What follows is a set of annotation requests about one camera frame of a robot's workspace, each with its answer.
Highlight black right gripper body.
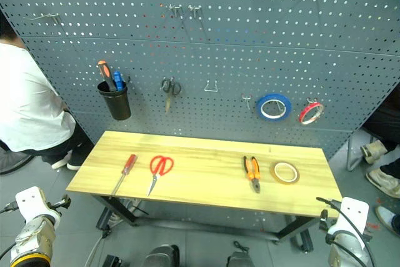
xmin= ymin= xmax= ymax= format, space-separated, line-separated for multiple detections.
xmin=318 ymin=208 xmax=329 ymax=233

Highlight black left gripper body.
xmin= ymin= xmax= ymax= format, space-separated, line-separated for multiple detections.
xmin=49 ymin=194 xmax=71 ymax=211

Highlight grey metal pegboard wall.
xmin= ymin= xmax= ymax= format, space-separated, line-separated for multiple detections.
xmin=0 ymin=0 xmax=400 ymax=162

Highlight white sneaker with dark sole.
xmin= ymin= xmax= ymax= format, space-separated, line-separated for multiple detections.
xmin=374 ymin=205 xmax=400 ymax=238

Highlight tan tape roll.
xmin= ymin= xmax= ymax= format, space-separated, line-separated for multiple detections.
xmin=269 ymin=161 xmax=301 ymax=185

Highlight orange and black pliers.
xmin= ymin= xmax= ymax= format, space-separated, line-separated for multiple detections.
xmin=242 ymin=155 xmax=263 ymax=194

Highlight beige shoe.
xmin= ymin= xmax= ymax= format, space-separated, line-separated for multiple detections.
xmin=359 ymin=139 xmax=389 ymax=165

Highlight dark rounded shape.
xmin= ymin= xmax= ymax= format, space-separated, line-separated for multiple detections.
xmin=226 ymin=250 xmax=254 ymax=267
xmin=144 ymin=243 xmax=181 ymax=267

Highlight red tape roll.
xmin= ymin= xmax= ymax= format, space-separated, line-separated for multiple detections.
xmin=297 ymin=101 xmax=325 ymax=126

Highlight black plastic cup holder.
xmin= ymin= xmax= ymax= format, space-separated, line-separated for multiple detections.
xmin=97 ymin=80 xmax=132 ymax=121

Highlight person in white shirt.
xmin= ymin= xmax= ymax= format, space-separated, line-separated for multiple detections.
xmin=0 ymin=10 xmax=95 ymax=176

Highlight blue tape roll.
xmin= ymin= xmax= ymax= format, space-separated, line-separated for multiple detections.
xmin=256 ymin=93 xmax=293 ymax=123

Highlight wooden table with black legs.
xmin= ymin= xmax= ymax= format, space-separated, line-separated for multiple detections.
xmin=65 ymin=130 xmax=343 ymax=253

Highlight orange and black screwdriver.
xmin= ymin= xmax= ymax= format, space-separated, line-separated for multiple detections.
xmin=97 ymin=59 xmax=118 ymax=92

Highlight long metal peg hook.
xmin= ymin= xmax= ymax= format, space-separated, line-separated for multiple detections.
xmin=29 ymin=13 xmax=61 ymax=25

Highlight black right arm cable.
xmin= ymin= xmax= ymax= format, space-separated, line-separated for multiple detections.
xmin=316 ymin=197 xmax=376 ymax=267

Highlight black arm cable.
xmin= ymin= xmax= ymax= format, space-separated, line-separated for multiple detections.
xmin=0 ymin=201 xmax=18 ymax=214
xmin=316 ymin=197 xmax=376 ymax=267

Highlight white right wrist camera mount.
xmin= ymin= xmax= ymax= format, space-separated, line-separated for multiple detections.
xmin=330 ymin=197 xmax=370 ymax=237

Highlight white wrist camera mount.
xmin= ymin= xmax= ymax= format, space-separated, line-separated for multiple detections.
xmin=14 ymin=186 xmax=62 ymax=223
xmin=330 ymin=197 xmax=370 ymax=237

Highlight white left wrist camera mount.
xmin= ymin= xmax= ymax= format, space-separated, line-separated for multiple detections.
xmin=14 ymin=186 xmax=62 ymax=223

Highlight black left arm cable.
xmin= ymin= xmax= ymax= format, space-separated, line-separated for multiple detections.
xmin=0 ymin=201 xmax=18 ymax=214

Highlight white floor cable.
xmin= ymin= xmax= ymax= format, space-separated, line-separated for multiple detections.
xmin=87 ymin=234 xmax=104 ymax=267

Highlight red handled screwdriver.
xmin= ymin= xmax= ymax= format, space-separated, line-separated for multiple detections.
xmin=111 ymin=153 xmax=139 ymax=199

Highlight black floor cable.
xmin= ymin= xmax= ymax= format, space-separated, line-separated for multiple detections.
xmin=233 ymin=240 xmax=250 ymax=253

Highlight red handled scissors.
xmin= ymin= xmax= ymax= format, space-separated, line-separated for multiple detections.
xmin=146 ymin=154 xmax=175 ymax=198

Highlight blue handled tool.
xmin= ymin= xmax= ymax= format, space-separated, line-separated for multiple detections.
xmin=112 ymin=71 xmax=124 ymax=92

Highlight black handled scissors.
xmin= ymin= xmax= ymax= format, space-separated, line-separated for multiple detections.
xmin=160 ymin=76 xmax=182 ymax=114

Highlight metal wire loop hook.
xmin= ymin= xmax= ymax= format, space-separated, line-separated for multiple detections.
xmin=204 ymin=79 xmax=220 ymax=93

